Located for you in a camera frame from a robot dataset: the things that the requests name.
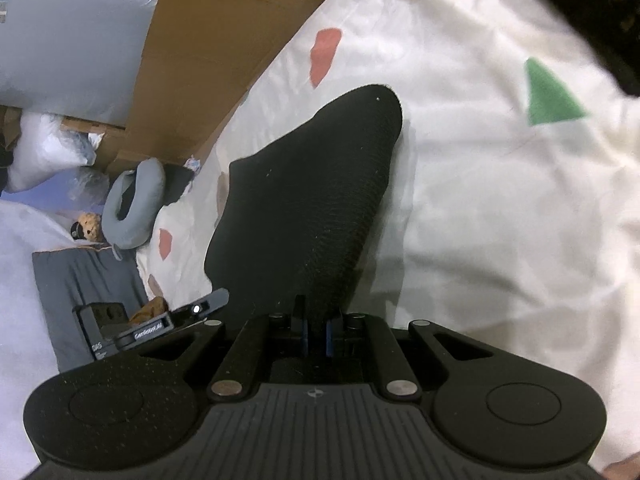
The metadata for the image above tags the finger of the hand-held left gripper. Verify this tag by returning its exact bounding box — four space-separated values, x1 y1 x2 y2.
172 289 231 328

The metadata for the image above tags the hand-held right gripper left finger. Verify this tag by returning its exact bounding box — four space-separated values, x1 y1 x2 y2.
136 296 307 403

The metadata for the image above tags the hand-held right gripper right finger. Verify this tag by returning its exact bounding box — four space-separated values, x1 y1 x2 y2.
325 312 501 401

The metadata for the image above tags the black waffle top with logo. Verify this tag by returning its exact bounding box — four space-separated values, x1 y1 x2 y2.
204 85 403 341

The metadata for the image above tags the large grey pillow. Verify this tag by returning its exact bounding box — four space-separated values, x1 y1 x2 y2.
32 246 151 373

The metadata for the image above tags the brown garment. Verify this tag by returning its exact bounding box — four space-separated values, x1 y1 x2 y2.
129 296 168 325

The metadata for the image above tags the brown teddy bear toy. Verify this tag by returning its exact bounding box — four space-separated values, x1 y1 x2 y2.
70 212 105 243

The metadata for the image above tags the grey neck pillow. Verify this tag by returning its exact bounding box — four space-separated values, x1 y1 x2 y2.
102 159 166 251

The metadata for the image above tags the black cloth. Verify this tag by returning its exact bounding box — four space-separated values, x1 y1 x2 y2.
162 164 196 206

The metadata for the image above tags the clear plastic bag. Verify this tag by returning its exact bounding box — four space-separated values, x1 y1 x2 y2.
70 167 111 206

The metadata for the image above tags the cream printed blanket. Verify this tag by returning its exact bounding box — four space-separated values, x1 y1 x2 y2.
135 0 640 480

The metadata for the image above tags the white plastic-wrapped pillow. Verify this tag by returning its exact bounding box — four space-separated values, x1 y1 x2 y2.
7 112 98 193

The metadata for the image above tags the brown cardboard sheet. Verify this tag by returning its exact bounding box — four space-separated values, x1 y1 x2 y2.
92 0 358 176

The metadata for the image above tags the grey plastic-wrapped washing machine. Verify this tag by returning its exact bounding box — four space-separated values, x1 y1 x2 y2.
0 0 173 128

